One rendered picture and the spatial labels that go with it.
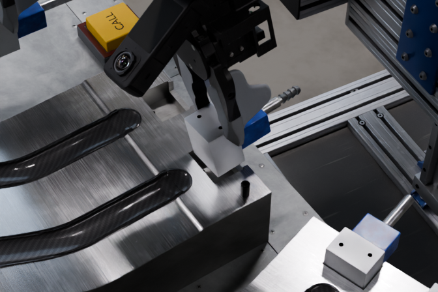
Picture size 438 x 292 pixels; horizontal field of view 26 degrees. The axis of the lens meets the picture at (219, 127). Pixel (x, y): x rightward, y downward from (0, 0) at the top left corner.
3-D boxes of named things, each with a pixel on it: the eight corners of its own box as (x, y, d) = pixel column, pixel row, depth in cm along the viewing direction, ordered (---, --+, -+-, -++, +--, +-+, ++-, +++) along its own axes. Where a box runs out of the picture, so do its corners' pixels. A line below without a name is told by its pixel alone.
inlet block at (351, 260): (387, 201, 108) (394, 171, 104) (425, 224, 106) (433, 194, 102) (321, 277, 101) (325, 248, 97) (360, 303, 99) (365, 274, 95)
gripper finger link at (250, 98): (291, 131, 98) (264, 57, 93) (244, 161, 97) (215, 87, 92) (274, 121, 101) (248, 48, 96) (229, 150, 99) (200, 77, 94)
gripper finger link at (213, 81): (249, 120, 93) (220, 45, 89) (236, 128, 93) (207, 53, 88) (225, 104, 97) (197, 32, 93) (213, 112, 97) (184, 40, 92)
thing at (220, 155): (289, 94, 108) (282, 59, 104) (315, 116, 105) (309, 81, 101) (193, 152, 104) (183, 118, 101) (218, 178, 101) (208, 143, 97)
